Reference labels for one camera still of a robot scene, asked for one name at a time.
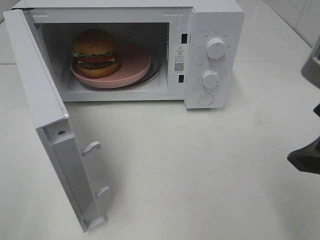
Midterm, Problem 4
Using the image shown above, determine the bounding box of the round white door button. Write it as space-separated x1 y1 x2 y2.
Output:
198 93 214 106

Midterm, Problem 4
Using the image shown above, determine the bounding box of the pink round plate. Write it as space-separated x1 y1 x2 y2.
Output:
70 42 152 89

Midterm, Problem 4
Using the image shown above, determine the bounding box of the burger with lettuce and tomato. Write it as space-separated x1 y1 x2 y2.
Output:
72 28 120 78

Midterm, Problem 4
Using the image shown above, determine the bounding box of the white microwave door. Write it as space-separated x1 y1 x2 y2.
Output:
3 9 109 233

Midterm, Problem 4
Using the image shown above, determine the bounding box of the white lower timer knob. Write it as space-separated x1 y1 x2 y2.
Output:
201 70 220 89

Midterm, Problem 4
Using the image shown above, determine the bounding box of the white microwave oven body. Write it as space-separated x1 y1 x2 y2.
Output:
9 0 245 109

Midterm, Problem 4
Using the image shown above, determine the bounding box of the white upper power knob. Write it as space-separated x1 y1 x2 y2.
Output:
204 35 227 60

